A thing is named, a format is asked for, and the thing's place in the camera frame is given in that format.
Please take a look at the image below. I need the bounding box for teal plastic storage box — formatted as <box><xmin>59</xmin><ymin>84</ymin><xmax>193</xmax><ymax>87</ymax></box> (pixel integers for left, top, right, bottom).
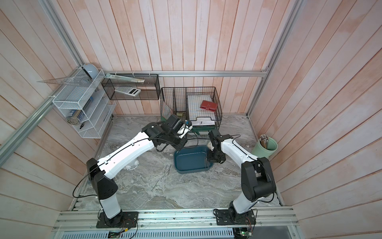
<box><xmin>174</xmin><ymin>145</ymin><xmax>213</xmax><ymax>174</ymax></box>

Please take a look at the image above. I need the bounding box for black wire desk organizer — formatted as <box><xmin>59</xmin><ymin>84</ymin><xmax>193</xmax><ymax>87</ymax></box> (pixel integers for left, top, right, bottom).
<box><xmin>161</xmin><ymin>87</ymin><xmax>222</xmax><ymax>139</ymax></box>

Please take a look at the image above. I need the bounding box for silver roll on shelf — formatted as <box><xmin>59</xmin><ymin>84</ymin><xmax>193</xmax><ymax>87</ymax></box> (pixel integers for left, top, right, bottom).
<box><xmin>66</xmin><ymin>110</ymin><xmax>84</xmax><ymax>125</ymax></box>

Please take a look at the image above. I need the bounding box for clear triangle ruler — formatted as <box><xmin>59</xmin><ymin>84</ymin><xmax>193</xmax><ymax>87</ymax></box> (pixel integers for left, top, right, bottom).
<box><xmin>38</xmin><ymin>75</ymin><xmax>93</xmax><ymax>87</ymax></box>

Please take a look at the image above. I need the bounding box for green pen holder cup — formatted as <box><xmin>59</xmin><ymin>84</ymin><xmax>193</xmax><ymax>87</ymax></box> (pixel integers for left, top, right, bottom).
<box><xmin>251</xmin><ymin>134</ymin><xmax>278</xmax><ymax>159</ymax></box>

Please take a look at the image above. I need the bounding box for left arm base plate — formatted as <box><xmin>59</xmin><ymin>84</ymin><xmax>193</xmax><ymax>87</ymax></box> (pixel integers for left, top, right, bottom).
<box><xmin>96</xmin><ymin>212</ymin><xmax>139</xmax><ymax>229</ymax></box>

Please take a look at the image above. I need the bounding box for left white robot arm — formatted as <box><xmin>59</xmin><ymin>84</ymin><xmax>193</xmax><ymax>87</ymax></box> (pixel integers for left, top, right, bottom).
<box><xmin>87</xmin><ymin>115</ymin><xmax>193</xmax><ymax>220</ymax></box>

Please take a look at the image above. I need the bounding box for white calculator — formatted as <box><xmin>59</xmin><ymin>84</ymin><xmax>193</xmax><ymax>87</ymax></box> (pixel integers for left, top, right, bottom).
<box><xmin>115</xmin><ymin>87</ymin><xmax>141</xmax><ymax>97</ymax></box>

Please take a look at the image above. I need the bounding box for aluminium mounting rail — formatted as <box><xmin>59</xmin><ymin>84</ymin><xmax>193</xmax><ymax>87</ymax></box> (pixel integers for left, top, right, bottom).
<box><xmin>50</xmin><ymin>207</ymin><xmax>304</xmax><ymax>239</ymax></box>

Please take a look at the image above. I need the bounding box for white wire wall shelf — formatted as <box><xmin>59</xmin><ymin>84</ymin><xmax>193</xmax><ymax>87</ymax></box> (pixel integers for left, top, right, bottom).
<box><xmin>53</xmin><ymin>69</ymin><xmax>116</xmax><ymax>139</ymax></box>

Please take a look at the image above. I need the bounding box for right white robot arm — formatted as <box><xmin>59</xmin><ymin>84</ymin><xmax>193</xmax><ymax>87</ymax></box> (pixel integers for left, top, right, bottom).
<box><xmin>207</xmin><ymin>129</ymin><xmax>277</xmax><ymax>218</ymax></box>

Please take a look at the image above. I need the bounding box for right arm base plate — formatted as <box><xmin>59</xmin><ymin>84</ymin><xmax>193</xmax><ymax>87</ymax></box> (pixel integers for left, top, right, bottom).
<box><xmin>213</xmin><ymin>208</ymin><xmax>256</xmax><ymax>226</ymax></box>

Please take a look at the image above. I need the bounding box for long green ruler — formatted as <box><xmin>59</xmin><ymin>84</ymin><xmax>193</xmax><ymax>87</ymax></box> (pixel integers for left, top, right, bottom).
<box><xmin>105</xmin><ymin>73</ymin><xmax>145</xmax><ymax>83</ymax></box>

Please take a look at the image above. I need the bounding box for red wallet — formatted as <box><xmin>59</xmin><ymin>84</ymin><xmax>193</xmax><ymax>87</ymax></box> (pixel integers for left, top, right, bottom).
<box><xmin>200</xmin><ymin>100</ymin><xmax>218</xmax><ymax>112</ymax></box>

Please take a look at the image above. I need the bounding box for black wire wall basket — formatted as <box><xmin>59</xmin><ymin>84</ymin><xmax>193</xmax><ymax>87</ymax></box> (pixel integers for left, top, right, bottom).
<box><xmin>101</xmin><ymin>73</ymin><xmax>160</xmax><ymax>101</ymax></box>

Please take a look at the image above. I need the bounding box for white twin-bell alarm clock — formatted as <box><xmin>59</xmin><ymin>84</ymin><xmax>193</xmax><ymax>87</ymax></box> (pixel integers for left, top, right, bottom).
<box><xmin>125</xmin><ymin>159</ymin><xmax>139</xmax><ymax>170</ymax></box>

